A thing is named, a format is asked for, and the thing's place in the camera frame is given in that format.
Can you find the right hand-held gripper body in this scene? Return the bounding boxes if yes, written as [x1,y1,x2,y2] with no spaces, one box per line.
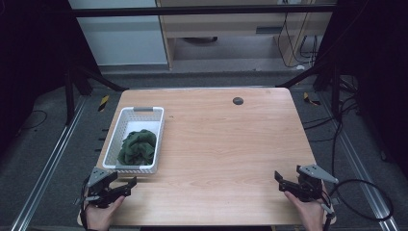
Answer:
[295,164,340,203]

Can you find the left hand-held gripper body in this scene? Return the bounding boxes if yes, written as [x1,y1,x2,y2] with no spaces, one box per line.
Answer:
[75,166,118,209]

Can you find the person's right hand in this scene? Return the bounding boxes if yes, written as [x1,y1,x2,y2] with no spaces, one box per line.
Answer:
[283,190,326,231]

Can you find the person's left hand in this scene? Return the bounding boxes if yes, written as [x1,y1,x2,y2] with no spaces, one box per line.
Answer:
[84,194,126,231]

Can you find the dark green cloth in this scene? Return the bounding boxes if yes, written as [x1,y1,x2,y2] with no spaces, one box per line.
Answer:
[116,128,158,167]

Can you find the white plastic basket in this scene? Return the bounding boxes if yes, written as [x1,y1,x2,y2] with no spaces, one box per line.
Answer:
[102,106,166,175]

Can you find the yellow black tape strip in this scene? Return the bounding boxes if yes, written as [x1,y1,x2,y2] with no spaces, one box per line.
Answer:
[302,91,321,107]
[97,94,111,113]

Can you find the black metal stand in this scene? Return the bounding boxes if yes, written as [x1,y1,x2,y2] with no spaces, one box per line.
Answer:
[275,59,343,118]
[63,64,130,127]

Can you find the black curtain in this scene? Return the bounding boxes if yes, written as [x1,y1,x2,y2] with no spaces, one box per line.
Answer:
[316,0,408,181]
[0,0,101,158]

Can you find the white cabinet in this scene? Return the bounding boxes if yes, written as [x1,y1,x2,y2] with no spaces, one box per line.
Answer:
[67,0,169,67]

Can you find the light wooden desk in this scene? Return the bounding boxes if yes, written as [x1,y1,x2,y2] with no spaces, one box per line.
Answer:
[155,0,339,70]

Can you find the aluminium floor rail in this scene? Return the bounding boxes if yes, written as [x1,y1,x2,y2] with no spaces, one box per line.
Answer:
[10,95,89,231]
[319,91,401,231]

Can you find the black floor cables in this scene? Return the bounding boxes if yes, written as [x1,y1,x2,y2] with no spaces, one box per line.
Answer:
[302,76,360,178]

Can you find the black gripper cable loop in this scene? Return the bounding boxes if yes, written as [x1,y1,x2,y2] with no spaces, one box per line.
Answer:
[321,178,395,231]

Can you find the thin black floor cable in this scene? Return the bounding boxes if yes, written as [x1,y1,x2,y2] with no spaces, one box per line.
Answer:
[17,109,49,132]

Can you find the black hanging cables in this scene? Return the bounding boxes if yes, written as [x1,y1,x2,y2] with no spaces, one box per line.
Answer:
[276,12,319,69]

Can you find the black horizontal frame bar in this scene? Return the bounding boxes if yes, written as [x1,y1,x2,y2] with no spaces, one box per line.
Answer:
[70,4,337,18]

